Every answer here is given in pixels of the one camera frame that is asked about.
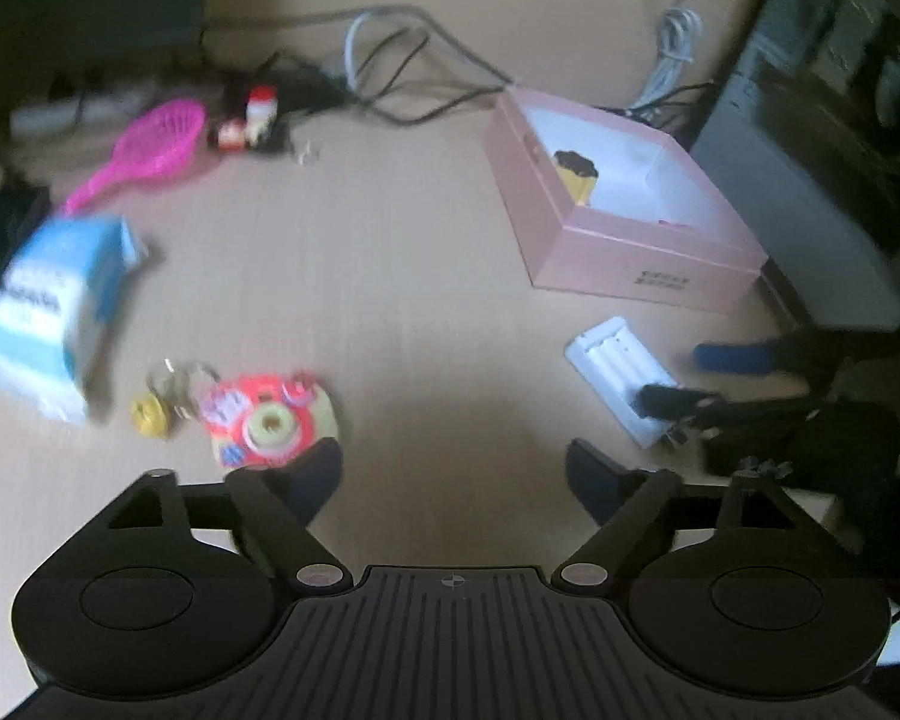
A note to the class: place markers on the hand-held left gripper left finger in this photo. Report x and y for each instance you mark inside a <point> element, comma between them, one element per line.
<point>319,476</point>

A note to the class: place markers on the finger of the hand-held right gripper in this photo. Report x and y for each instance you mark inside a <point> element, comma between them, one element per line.
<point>727,358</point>
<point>667,401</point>

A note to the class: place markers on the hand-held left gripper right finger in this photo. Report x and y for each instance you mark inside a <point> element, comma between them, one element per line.
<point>592,474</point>

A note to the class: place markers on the white battery charger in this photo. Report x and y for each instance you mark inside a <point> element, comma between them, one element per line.
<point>615,360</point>

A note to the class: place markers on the red toy camera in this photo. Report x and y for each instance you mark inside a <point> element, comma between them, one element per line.
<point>270,420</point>

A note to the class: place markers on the pink cardboard box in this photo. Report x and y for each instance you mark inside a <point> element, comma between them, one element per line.
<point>607,262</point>

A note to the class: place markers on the blue white tissue pack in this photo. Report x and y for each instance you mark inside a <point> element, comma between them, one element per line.
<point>45,307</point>

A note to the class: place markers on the santa figure toy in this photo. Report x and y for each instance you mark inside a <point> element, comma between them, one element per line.
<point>259,112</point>

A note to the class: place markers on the pink hairbrush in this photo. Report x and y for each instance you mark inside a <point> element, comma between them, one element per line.
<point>161,131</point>

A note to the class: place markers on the wooden desktop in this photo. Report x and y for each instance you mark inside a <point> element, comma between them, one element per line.
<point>390,277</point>

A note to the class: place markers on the computer case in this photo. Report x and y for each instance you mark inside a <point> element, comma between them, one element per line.
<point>810,165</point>

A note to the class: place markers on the yellow pudding toy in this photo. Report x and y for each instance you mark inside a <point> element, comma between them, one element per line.
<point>577,176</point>

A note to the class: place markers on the small metal clip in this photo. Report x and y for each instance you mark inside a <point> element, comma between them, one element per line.
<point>307,153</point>

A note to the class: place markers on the black power adapter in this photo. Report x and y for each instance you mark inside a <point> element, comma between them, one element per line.
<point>307,86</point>

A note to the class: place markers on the white power strip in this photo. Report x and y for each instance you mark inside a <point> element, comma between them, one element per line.
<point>82,109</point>

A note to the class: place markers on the dark monitor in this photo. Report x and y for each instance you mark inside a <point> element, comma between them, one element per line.
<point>82,0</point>

